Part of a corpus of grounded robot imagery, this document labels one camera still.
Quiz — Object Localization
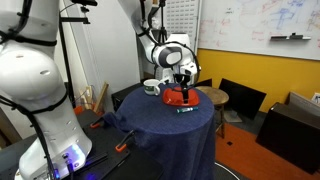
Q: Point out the round wooden stool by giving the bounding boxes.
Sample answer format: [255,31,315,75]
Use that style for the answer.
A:
[195,85,230,139]

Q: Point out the teal and white marker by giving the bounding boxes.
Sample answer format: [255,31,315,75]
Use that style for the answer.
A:
[175,106,200,114]

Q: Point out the white pegboard panel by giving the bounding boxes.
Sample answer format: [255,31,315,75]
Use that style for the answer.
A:
[159,0,203,86]

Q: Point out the whiteboard marker tray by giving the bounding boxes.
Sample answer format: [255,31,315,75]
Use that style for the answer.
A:
[269,32,313,42]

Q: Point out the orange and black clamp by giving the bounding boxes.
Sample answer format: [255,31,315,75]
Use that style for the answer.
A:
[89,116,105,130]
[114,129,136,154]

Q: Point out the wooden planks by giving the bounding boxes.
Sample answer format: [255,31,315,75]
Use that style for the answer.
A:
[83,80,110,115]

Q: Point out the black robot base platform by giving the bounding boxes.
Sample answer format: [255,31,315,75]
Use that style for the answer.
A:
[0,109,164,180]

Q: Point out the green and white mug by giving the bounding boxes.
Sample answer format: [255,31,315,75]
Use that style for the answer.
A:
[143,78,167,97]

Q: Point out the round black floor base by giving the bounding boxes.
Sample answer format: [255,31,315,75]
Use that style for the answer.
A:
[213,161,241,180]

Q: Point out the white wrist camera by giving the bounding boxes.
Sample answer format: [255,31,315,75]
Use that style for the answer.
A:
[179,60,200,77]

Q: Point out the grey panel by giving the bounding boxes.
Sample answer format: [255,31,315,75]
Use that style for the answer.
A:
[288,91,320,118]

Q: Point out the small black leaning panel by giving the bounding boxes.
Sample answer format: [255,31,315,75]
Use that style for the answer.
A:
[191,78,213,89]

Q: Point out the large black box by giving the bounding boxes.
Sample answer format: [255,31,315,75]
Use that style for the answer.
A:
[255,101,320,175]

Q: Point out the red square plate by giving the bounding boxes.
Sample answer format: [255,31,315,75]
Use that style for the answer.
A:
[161,86,201,108]

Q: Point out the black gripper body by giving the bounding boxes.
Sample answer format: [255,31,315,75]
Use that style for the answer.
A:
[173,66,194,88]

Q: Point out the black tripod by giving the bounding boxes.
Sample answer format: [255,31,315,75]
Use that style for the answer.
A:
[153,0,177,84]

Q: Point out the orange object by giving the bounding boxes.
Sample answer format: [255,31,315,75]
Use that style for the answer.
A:
[73,104,88,116]

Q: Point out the black camera stand pole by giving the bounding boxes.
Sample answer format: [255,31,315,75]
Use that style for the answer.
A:
[57,0,99,109]

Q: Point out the blue tablecloth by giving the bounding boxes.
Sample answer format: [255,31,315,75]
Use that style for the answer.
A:
[101,81,217,180]

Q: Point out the whiteboard with scribbles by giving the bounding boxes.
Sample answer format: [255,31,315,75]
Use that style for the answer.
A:
[197,0,320,62]

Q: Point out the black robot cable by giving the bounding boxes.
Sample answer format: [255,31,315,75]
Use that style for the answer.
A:
[0,0,69,180]

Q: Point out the large black leaning panel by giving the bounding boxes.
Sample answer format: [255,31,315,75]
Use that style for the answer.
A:
[218,78,268,121]

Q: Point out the black cabinet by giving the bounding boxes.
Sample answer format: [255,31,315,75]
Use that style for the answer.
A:
[110,82,145,113]

